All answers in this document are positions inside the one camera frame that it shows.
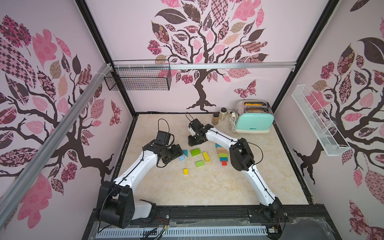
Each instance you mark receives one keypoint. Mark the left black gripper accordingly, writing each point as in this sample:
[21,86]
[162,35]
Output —
[177,152]

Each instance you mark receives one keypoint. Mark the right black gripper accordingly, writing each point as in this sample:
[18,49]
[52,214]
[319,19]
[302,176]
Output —
[195,139]

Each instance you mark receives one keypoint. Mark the yellow rectangular block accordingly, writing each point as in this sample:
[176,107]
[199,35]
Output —
[206,156]

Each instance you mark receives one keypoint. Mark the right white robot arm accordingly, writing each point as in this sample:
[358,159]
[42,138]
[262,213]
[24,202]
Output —
[242,160]

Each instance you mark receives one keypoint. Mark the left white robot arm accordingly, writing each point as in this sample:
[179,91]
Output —
[116,205]

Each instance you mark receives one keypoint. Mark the brown spice jar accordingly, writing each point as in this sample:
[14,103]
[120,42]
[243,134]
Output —
[215,118]

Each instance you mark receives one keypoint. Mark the pale spice jar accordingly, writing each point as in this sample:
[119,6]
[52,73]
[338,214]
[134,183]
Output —
[223,114]

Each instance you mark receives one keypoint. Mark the mint green toaster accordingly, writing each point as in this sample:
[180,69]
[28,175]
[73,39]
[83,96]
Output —
[253,117]

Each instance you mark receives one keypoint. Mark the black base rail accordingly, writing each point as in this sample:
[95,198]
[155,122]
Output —
[254,213]

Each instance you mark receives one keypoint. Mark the black wire basket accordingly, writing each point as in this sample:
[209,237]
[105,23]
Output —
[140,75]

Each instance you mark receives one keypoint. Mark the aluminium rail back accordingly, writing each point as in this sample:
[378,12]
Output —
[261,65]

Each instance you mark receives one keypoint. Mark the aluminium rail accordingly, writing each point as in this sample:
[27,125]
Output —
[23,182]
[261,65]

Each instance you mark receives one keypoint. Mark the white cable duct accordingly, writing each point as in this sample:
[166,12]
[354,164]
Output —
[181,233]

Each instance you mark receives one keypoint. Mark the white wire shelf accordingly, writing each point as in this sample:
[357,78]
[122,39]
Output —
[312,105]

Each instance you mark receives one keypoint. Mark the aluminium rail left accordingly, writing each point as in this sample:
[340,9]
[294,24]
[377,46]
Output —
[23,182]

